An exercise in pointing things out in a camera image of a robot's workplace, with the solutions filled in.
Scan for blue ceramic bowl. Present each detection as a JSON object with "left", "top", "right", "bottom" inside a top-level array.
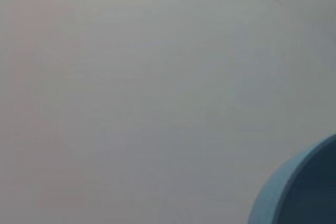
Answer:
[{"left": 247, "top": 133, "right": 336, "bottom": 224}]

